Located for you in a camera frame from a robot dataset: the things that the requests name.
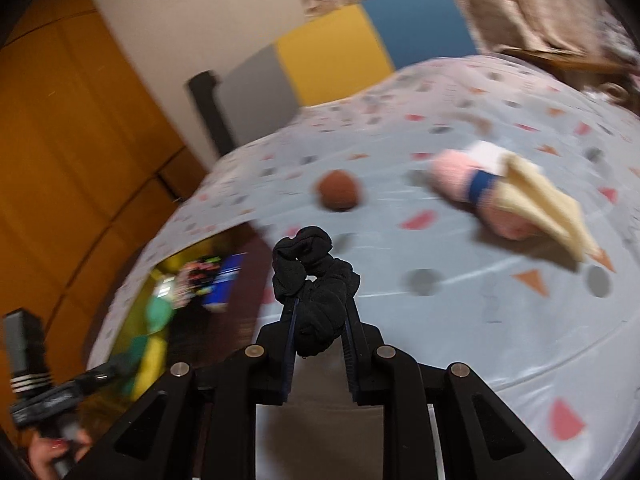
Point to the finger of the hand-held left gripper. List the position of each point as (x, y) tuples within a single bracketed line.
[(100, 377)]

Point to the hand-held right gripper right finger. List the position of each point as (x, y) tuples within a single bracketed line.
[(351, 355)]

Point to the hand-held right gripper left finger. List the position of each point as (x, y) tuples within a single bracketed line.
[(289, 360)]

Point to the green and yellow sponge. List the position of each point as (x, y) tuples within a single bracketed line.
[(150, 360)]

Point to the black scrunchie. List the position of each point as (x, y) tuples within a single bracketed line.
[(320, 305)]

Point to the green and white bottle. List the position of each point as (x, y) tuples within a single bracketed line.
[(160, 312)]

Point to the blue tissue pack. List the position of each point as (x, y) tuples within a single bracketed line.
[(225, 280)]

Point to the gold tin box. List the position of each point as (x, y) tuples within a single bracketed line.
[(145, 280)]

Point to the black hair piece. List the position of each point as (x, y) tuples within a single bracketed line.
[(195, 277)]

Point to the person's left hand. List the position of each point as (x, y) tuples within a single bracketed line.
[(42, 455)]

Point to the patterned plastic tablecloth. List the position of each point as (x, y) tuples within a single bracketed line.
[(450, 320)]

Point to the brown makeup sponge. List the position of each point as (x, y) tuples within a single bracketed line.
[(340, 191)]

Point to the pink rolled towel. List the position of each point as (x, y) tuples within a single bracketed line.
[(450, 175)]

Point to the navy band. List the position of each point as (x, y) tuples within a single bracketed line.
[(482, 187)]

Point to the orange wooden wardrobe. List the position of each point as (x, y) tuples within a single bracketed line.
[(75, 135)]

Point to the pale yellow folded cloth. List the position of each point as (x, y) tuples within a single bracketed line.
[(540, 210)]

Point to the white folded cloth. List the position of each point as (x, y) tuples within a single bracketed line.
[(485, 152)]

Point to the grey yellow blue headboard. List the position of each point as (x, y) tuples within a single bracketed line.
[(330, 55)]

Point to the wooden side table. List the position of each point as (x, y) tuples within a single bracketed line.
[(560, 57)]

